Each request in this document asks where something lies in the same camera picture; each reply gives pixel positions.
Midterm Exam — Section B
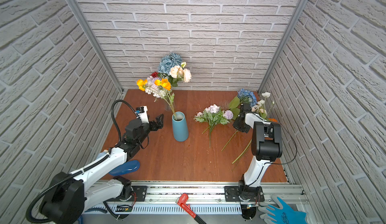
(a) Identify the clear ribbed glass vase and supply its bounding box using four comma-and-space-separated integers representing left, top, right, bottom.
164, 102, 172, 111

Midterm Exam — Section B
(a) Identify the teal ceramic vase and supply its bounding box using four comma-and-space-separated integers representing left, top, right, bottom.
172, 111, 189, 142

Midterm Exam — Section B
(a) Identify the blue hydrangea flower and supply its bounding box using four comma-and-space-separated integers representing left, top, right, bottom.
221, 88, 258, 152

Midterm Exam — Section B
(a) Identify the white green mixed bouquet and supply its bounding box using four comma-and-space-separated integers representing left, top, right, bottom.
194, 104, 234, 147

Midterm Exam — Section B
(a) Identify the pink lilac flower bouquet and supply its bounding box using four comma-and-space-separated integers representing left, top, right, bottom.
145, 76, 166, 98

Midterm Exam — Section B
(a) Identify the yellow orange poppy stem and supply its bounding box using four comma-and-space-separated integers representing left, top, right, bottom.
136, 78, 176, 114

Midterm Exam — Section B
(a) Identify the white small flower stem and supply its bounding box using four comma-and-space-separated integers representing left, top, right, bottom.
252, 92, 275, 120

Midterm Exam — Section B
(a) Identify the peach carnation stem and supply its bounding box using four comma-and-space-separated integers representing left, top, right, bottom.
168, 62, 192, 87

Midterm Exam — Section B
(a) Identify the pale blue rose bunch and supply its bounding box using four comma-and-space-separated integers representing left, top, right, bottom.
158, 53, 183, 75

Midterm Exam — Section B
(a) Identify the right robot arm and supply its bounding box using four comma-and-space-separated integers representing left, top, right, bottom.
233, 103, 283, 198

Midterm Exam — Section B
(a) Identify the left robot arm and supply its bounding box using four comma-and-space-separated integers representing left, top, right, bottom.
26, 114, 164, 224

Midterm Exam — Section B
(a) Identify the dark blue oval dish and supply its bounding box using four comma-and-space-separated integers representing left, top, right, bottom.
109, 160, 140, 176

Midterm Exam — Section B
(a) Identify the red pipe wrench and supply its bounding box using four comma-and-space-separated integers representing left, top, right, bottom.
177, 193, 206, 224

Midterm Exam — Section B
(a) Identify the blue work glove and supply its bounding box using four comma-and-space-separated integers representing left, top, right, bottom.
258, 195, 307, 224

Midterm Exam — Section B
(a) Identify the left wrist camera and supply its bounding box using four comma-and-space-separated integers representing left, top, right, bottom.
136, 106, 149, 123

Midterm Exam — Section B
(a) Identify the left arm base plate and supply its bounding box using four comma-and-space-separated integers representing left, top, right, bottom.
108, 185, 147, 202

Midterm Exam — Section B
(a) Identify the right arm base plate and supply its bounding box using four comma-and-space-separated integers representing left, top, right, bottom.
224, 185, 265, 202

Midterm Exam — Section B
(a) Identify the aluminium frame rail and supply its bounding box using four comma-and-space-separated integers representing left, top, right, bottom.
76, 181, 310, 221

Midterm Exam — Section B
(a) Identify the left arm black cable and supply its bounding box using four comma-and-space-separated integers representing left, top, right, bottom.
25, 99, 138, 224

